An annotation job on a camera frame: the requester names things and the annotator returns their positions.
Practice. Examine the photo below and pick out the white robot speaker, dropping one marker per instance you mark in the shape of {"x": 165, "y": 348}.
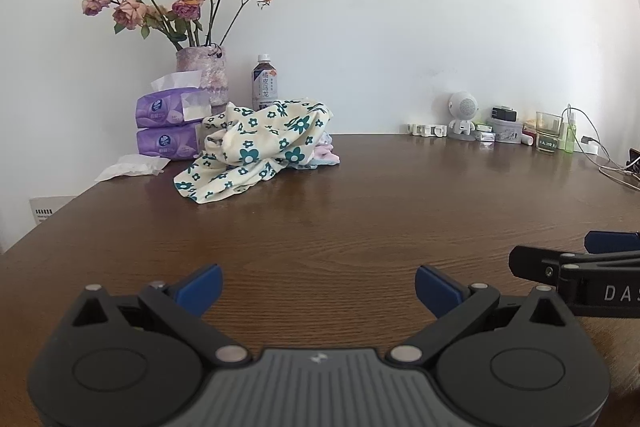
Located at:
{"x": 462, "y": 107}

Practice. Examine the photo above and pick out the white charger plug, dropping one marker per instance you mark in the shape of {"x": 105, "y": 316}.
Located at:
{"x": 591, "y": 147}

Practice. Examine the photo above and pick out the green spray bottle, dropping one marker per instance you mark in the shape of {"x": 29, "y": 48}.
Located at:
{"x": 570, "y": 134}

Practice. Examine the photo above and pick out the crumpled white tissue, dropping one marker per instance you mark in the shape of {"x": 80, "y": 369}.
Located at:
{"x": 130, "y": 164}

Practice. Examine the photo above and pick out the pink and teal folded garment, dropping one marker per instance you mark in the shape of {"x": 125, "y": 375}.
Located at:
{"x": 327, "y": 156}

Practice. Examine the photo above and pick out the open purple tissue pack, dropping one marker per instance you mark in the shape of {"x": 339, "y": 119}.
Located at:
{"x": 160, "y": 109}

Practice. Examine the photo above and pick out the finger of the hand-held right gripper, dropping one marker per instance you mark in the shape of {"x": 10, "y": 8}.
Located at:
{"x": 612, "y": 241}
{"x": 535, "y": 262}

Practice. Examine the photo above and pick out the small white green box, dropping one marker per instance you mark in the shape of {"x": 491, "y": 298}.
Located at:
{"x": 485, "y": 137}
{"x": 482, "y": 127}

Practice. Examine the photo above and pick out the white cardboard box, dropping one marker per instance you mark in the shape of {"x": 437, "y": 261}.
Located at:
{"x": 47, "y": 209}

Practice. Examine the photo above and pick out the black charger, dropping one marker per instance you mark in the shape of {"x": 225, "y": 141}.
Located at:
{"x": 504, "y": 114}

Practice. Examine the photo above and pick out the pink glass vase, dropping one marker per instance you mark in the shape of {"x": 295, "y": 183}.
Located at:
{"x": 205, "y": 72}

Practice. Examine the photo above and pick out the white clip row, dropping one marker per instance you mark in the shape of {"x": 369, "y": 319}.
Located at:
{"x": 425, "y": 130}

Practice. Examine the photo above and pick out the dark phone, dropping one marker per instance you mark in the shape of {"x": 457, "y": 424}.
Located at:
{"x": 635, "y": 162}

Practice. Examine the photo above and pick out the pink lip balm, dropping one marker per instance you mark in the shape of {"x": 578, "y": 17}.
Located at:
{"x": 528, "y": 140}

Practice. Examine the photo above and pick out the tea bottle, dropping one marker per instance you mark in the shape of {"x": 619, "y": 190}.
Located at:
{"x": 264, "y": 82}

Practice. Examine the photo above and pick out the glass cup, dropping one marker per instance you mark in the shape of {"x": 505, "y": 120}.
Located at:
{"x": 548, "y": 134}

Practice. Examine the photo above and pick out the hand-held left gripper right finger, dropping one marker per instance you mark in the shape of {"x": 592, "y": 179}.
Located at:
{"x": 437, "y": 289}

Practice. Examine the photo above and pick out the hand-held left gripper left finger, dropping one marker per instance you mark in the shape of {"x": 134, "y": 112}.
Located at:
{"x": 201, "y": 289}

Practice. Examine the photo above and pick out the cream teal floral garment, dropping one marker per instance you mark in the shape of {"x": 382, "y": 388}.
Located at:
{"x": 280, "y": 132}

